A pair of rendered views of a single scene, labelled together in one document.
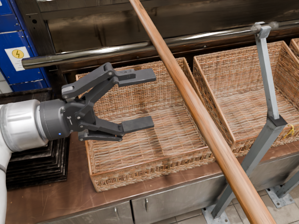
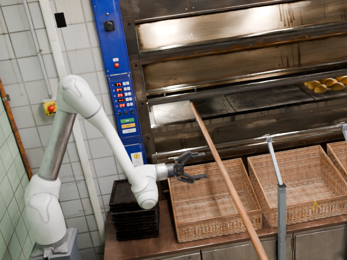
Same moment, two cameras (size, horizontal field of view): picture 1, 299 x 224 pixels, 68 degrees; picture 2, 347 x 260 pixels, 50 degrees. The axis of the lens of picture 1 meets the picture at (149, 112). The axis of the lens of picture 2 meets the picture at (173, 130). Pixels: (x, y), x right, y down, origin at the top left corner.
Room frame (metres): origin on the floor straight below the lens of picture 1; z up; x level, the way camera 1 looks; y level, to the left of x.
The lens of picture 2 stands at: (-1.44, -0.25, 2.23)
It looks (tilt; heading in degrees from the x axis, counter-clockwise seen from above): 25 degrees down; 12
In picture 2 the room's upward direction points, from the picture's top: 8 degrees counter-clockwise
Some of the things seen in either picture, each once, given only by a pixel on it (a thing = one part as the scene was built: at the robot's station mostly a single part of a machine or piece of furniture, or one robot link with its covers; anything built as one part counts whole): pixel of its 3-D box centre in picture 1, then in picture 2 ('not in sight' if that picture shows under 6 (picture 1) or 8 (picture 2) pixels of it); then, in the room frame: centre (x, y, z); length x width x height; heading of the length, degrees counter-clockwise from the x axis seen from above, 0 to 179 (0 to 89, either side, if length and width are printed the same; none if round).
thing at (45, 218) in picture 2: not in sight; (45, 215); (-0.09, 0.74, 1.17); 0.18 x 0.16 x 0.22; 34
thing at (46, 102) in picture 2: not in sight; (52, 106); (0.64, 0.98, 1.46); 0.10 x 0.07 x 0.10; 106
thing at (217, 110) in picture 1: (257, 94); (297, 183); (0.84, -0.55, 0.72); 0.56 x 0.49 x 0.28; 106
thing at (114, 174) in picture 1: (144, 118); (211, 197); (0.68, 0.02, 0.72); 0.56 x 0.49 x 0.28; 105
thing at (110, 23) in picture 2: not in sight; (108, 22); (0.75, 0.54, 1.92); 0.06 x 0.04 x 0.11; 106
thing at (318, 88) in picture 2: not in sight; (328, 75); (1.67, -0.90, 1.21); 0.61 x 0.48 x 0.06; 16
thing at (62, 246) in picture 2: not in sight; (51, 241); (-0.12, 0.73, 1.03); 0.22 x 0.18 x 0.06; 12
